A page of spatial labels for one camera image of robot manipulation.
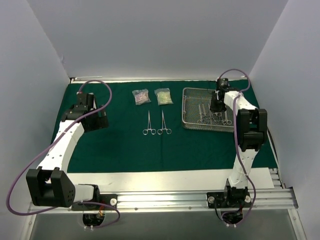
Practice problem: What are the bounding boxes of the metal mesh instrument tray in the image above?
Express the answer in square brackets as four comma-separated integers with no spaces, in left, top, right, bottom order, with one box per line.
[181,87,234,133]

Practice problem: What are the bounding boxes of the steel forceps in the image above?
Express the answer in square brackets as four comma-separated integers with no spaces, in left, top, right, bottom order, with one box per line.
[142,111,157,136]
[157,111,172,135]
[211,112,222,124]

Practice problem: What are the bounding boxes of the green surgical drape cloth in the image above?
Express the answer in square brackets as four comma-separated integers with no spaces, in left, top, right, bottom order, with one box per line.
[49,79,279,174]

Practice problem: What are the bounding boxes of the clear packet with sutures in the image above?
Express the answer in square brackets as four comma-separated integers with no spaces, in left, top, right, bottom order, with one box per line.
[132,89,151,106]

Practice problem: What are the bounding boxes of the green gauze packet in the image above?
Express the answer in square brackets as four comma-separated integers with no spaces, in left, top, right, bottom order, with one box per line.
[154,88,173,106]

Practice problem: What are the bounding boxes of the steel scissors curved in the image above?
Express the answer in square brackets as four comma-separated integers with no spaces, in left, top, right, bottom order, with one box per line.
[222,111,232,126]

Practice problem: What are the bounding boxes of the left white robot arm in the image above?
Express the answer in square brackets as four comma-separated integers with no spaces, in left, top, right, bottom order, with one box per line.
[26,92,109,210]

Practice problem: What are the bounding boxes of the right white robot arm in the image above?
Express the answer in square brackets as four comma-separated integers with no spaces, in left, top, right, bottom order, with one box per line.
[210,78,268,207]

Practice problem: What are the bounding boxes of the back aluminium rail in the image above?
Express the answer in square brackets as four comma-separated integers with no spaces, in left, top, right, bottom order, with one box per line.
[71,75,248,82]

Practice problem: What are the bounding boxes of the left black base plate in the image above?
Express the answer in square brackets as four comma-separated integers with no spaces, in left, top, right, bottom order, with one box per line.
[71,193,118,211]

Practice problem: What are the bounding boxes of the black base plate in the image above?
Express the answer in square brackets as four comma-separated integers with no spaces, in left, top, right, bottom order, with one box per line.
[206,191,252,209]
[71,193,118,211]

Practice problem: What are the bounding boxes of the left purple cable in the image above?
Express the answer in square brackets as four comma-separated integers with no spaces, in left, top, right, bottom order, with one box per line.
[5,79,121,228]

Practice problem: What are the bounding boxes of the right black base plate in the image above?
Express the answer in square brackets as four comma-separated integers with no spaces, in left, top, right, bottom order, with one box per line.
[206,191,252,209]

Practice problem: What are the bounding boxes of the front aluminium rail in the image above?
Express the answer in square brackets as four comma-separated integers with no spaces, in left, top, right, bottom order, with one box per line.
[26,188,298,215]

